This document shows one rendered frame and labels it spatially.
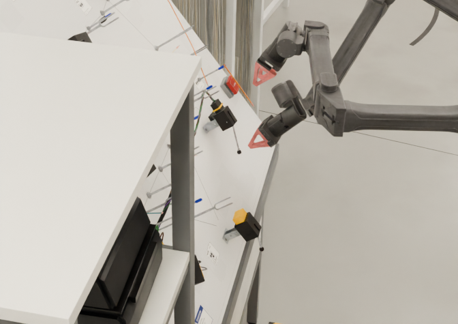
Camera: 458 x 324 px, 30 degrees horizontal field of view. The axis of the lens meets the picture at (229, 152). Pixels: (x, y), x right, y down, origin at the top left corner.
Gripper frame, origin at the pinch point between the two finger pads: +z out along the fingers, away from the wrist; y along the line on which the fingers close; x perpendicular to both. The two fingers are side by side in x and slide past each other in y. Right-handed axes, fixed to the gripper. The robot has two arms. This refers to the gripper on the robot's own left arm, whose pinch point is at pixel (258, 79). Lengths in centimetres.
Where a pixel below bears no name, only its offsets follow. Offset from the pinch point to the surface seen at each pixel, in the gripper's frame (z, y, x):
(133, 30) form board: 7.9, 5.4, -37.6
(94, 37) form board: 5.8, 25.2, -41.9
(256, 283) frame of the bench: 91, -40, 43
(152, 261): -13, 108, 6
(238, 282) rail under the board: 38, 33, 29
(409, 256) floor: 79, -106, 96
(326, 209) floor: 96, -125, 57
